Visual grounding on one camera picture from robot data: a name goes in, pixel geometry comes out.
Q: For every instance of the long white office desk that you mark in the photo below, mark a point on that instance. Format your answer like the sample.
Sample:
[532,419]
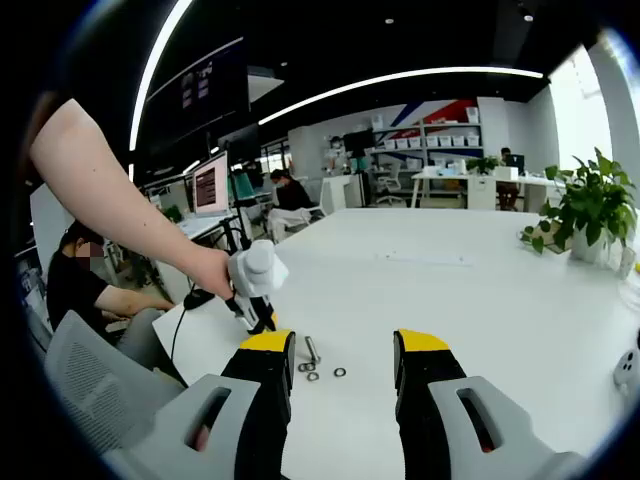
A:
[475,192]

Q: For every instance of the grey mesh office chair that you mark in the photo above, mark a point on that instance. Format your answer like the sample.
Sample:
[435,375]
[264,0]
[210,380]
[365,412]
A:
[90,380]

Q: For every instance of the black computer mouse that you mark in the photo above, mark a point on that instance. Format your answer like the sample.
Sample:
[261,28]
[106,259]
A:
[200,299]

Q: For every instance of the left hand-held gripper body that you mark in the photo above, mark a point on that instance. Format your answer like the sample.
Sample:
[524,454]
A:
[257,270]

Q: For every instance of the person's left hand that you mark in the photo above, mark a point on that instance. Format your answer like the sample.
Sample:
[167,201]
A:
[215,272]

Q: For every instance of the white ceiling light strip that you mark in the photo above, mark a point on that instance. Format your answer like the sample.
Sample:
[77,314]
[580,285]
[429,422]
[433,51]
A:
[151,62]
[425,72]

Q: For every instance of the small green desk plant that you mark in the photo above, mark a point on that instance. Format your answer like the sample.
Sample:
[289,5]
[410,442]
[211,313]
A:
[482,165]

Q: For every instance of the steel threaded stud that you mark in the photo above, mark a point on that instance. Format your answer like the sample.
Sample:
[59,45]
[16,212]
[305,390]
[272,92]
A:
[311,347]

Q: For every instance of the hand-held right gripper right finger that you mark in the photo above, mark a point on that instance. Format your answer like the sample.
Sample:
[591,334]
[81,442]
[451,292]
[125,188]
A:
[430,390]

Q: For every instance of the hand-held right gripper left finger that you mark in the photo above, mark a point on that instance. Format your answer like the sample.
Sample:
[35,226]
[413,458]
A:
[260,400]

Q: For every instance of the clear plastic strip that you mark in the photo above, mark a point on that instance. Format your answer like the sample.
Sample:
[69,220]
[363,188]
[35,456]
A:
[425,259]

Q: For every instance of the white storage shelf with bins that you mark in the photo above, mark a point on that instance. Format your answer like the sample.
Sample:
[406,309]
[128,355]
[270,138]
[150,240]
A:
[440,140]

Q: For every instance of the green potted plant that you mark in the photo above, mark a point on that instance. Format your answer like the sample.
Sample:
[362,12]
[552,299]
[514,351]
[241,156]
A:
[595,210]

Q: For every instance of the white handheld controller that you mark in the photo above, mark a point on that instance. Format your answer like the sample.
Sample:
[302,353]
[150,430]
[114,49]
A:
[627,370]

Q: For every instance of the dark hanging display screen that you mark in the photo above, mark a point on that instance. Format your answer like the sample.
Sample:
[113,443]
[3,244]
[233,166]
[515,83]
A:
[200,90]

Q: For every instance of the black screen on stand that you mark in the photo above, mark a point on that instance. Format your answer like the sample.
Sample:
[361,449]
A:
[359,141]

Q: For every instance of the white computer monitor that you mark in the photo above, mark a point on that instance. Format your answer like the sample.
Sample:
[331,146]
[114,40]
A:
[207,187]

